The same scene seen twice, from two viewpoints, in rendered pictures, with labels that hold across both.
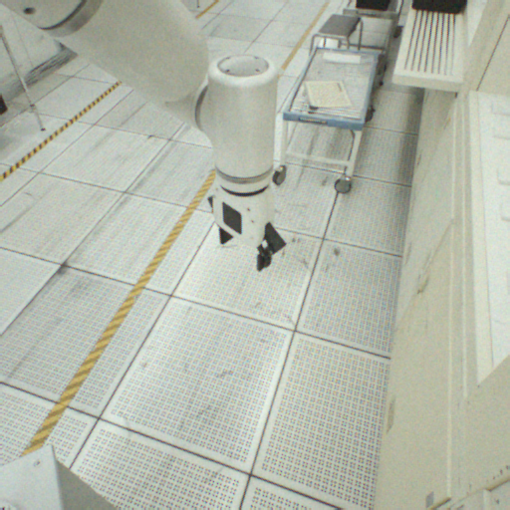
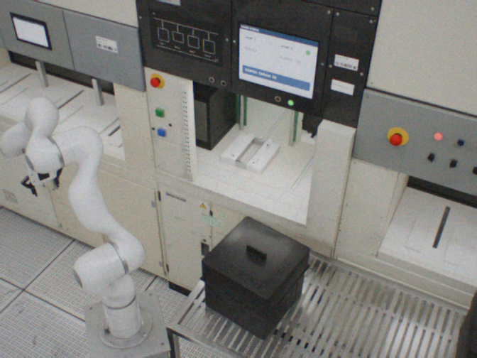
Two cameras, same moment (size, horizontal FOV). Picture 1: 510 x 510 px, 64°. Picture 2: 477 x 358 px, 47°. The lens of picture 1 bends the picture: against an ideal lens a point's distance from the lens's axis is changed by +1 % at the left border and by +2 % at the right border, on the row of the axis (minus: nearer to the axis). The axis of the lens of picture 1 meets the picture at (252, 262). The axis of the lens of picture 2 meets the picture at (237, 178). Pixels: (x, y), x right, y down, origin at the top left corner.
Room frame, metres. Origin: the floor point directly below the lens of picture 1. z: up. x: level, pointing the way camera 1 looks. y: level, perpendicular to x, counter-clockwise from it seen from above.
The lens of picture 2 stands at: (-0.52, 1.52, 2.50)
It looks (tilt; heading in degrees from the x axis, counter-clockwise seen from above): 41 degrees down; 279
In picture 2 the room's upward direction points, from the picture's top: 1 degrees clockwise
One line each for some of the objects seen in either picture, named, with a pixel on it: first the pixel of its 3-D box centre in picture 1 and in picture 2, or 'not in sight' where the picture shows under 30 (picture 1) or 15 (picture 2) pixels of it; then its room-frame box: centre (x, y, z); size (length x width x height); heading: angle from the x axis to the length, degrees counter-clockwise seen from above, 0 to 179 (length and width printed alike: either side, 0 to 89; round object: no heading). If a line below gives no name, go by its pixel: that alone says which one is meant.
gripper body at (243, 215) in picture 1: (244, 202); (40, 167); (0.49, 0.01, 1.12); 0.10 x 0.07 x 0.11; 46
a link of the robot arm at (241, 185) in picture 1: (242, 168); not in sight; (0.49, 0.01, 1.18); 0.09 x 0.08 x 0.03; 46
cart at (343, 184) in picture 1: (332, 116); not in sight; (2.34, -0.50, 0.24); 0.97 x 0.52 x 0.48; 164
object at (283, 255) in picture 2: not in sight; (255, 261); (-0.40, 0.22, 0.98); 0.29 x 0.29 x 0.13; 63
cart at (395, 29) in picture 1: (373, 22); not in sight; (3.93, -1.05, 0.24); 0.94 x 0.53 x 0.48; 161
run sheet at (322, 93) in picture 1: (327, 92); not in sight; (2.18, -0.42, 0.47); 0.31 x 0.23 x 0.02; 3
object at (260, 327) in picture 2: not in sight; (255, 283); (-0.40, 0.22, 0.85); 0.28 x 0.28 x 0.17; 63
